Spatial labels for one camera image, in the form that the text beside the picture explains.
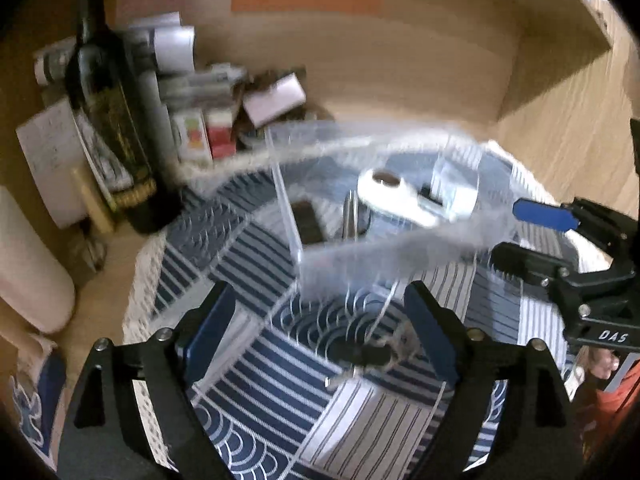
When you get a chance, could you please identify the white handheld magnifier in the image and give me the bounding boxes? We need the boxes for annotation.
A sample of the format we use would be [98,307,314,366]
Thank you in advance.
[357,169,447,229]

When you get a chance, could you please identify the silver multitool pliers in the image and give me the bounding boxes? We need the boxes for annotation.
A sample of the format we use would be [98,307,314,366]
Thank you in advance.
[342,190,371,240]

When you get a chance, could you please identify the stitch cartoon sticker card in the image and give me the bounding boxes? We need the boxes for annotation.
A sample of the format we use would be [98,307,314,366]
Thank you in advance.
[10,336,66,470]

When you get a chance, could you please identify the black key fob keys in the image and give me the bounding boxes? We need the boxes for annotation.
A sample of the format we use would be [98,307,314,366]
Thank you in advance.
[324,328,421,391]

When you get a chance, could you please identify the clear plastic storage box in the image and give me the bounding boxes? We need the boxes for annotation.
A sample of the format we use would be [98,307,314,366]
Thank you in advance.
[189,120,515,300]

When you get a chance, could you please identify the pink ceramic mug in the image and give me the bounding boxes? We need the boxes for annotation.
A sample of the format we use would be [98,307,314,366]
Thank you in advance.
[0,186,76,334]

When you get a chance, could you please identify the blue white patterned cloth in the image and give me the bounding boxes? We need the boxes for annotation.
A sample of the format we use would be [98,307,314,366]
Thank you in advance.
[121,138,582,480]

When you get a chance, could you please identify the wooden shelf board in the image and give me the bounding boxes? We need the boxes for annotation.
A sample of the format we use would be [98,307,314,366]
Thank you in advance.
[544,0,616,53]

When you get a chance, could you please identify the wooden stick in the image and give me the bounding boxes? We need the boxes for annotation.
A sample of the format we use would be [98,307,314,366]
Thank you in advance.
[70,166,115,235]

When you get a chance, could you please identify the white small card box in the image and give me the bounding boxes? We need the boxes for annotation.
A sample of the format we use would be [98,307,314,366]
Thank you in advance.
[242,73,306,128]

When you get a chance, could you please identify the white notepaper sheet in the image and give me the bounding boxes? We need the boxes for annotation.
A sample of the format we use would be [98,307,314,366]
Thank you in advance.
[15,98,87,229]

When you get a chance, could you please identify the stack of books papers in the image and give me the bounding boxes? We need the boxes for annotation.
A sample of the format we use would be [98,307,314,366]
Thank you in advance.
[31,12,312,166]

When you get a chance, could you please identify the dark wine bottle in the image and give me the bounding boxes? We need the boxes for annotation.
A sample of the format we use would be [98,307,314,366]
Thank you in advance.
[65,0,182,234]

